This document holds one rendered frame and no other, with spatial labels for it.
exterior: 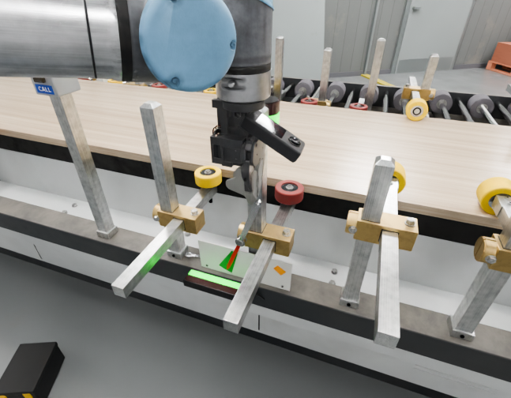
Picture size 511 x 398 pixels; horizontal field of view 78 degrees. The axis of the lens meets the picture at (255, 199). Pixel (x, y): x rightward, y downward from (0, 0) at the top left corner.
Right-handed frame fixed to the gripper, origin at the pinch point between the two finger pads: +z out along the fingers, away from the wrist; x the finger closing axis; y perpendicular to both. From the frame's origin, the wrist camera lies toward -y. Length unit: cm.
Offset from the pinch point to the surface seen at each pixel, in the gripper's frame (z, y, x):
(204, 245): 22.7, 16.5, -5.4
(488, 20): 21, -194, -707
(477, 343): 31, -51, -6
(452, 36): 43, -137, -663
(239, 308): 15.0, -2.3, 14.8
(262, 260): 15.0, -2.3, 1.4
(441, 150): 11, -44, -64
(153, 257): 16.2, 21.8, 8.1
